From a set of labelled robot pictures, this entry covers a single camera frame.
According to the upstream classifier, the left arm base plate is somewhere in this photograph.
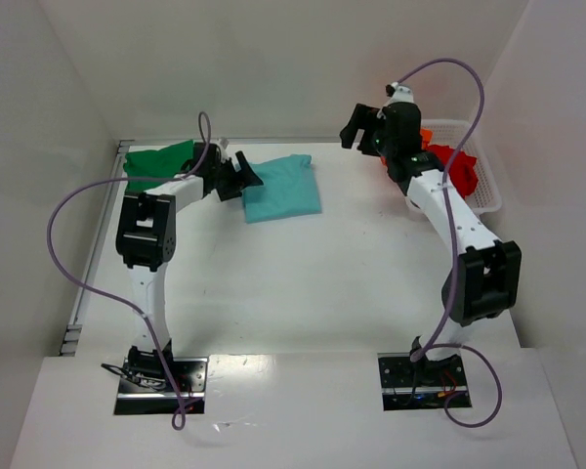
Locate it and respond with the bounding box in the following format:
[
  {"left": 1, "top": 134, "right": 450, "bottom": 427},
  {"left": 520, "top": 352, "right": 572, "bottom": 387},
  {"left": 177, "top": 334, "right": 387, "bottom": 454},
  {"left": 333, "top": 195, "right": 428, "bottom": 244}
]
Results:
[{"left": 113, "top": 355, "right": 210, "bottom": 416}]

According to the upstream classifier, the teal t shirt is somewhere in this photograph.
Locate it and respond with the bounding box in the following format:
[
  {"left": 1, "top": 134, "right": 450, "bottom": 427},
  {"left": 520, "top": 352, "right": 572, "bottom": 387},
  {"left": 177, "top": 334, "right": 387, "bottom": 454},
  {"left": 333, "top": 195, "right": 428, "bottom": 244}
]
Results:
[{"left": 242, "top": 154, "right": 322, "bottom": 224}]

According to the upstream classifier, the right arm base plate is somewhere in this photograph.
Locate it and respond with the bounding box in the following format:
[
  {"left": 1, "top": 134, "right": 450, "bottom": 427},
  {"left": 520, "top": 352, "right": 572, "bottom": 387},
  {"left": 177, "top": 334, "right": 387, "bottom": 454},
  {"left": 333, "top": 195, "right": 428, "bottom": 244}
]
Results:
[{"left": 378, "top": 354, "right": 472, "bottom": 411}]

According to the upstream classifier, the white plastic basket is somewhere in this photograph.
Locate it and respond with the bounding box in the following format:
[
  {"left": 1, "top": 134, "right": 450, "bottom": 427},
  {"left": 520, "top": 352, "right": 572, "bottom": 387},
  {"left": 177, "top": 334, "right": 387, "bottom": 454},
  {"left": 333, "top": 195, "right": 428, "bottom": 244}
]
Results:
[{"left": 422, "top": 119, "right": 502, "bottom": 216}]

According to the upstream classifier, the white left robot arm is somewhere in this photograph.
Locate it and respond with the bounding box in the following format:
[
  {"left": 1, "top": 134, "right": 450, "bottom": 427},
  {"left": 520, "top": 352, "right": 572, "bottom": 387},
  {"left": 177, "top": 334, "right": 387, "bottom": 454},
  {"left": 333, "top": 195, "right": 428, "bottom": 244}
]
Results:
[{"left": 115, "top": 142, "right": 264, "bottom": 381}]

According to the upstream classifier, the red t shirt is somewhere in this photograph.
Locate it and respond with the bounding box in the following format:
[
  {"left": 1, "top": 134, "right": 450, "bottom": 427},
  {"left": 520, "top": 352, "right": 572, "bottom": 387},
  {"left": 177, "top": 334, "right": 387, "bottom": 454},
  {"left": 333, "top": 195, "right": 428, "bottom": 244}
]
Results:
[{"left": 427, "top": 145, "right": 479, "bottom": 199}]

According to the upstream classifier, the orange t shirt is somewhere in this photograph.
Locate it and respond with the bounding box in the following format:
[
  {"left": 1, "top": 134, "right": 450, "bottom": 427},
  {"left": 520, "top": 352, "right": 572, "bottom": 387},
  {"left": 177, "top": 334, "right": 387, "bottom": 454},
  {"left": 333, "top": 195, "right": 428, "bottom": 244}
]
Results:
[{"left": 378, "top": 127, "right": 436, "bottom": 170}]

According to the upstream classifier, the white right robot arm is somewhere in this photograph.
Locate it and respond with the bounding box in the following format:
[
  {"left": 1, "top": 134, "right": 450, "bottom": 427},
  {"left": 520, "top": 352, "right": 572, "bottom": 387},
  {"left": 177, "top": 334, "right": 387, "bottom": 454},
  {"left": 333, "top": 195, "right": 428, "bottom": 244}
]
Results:
[{"left": 339, "top": 82, "right": 522, "bottom": 362}]

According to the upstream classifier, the green folded t shirt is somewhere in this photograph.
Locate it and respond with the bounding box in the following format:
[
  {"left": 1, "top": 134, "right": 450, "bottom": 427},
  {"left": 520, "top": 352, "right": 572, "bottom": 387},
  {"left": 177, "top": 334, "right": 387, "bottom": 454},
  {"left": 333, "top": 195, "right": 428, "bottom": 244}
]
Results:
[{"left": 123, "top": 140, "right": 194, "bottom": 192}]

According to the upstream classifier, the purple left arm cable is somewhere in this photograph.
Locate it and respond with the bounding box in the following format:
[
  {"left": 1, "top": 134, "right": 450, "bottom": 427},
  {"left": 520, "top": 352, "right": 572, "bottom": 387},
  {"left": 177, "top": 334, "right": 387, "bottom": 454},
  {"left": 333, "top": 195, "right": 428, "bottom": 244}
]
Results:
[{"left": 46, "top": 110, "right": 213, "bottom": 431}]

